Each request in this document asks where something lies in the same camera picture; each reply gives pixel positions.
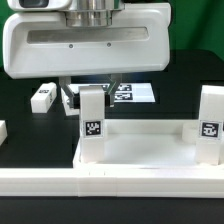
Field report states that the white desk top tray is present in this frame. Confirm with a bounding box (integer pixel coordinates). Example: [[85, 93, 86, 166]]
[[73, 119, 215, 169]]

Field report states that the white front fence bar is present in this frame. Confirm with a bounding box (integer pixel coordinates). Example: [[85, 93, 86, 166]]
[[0, 168, 224, 198]]

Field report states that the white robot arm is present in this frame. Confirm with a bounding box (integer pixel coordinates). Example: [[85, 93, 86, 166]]
[[3, 0, 171, 109]]

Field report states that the white left fence block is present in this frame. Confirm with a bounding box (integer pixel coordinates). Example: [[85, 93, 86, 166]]
[[0, 120, 8, 146]]

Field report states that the fiducial marker sheet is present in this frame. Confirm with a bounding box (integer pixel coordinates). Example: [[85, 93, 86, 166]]
[[68, 83, 156, 104]]

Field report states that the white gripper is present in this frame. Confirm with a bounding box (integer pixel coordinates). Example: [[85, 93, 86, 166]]
[[3, 2, 171, 109]]

